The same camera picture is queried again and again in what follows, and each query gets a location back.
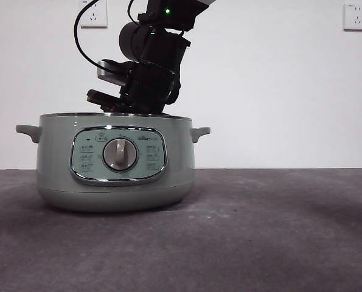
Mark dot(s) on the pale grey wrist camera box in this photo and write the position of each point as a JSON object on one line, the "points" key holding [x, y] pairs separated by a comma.
{"points": [[107, 74]]}

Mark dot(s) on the pale green electric pot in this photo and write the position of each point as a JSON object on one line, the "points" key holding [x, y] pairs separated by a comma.
{"points": [[59, 170]]}

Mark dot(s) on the white wall socket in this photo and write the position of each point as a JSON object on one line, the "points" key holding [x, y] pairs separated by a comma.
{"points": [[97, 15], [356, 16]]}

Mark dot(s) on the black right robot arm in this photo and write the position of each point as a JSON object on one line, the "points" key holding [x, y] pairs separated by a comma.
{"points": [[165, 45]]}

